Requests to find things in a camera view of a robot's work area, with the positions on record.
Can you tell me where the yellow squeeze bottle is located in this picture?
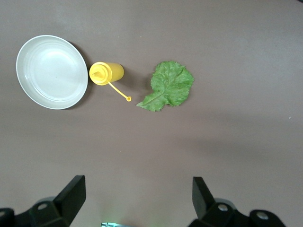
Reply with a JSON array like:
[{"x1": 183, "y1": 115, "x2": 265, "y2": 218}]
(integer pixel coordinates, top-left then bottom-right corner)
[{"x1": 89, "y1": 61, "x2": 132, "y2": 102}]

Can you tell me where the beige round plate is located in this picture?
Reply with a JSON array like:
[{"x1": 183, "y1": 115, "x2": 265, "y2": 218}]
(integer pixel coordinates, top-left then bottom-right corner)
[{"x1": 16, "y1": 35, "x2": 89, "y2": 110}]

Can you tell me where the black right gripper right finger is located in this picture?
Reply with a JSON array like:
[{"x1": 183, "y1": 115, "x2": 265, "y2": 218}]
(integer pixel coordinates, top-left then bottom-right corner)
[{"x1": 188, "y1": 176, "x2": 287, "y2": 227}]

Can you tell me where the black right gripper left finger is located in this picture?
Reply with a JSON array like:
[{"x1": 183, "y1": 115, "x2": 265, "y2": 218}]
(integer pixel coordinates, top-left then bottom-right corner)
[{"x1": 0, "y1": 175, "x2": 86, "y2": 227}]

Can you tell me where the green lettuce leaf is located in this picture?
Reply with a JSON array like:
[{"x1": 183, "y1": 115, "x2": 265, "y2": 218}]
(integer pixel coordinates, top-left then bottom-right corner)
[{"x1": 136, "y1": 61, "x2": 195, "y2": 113}]

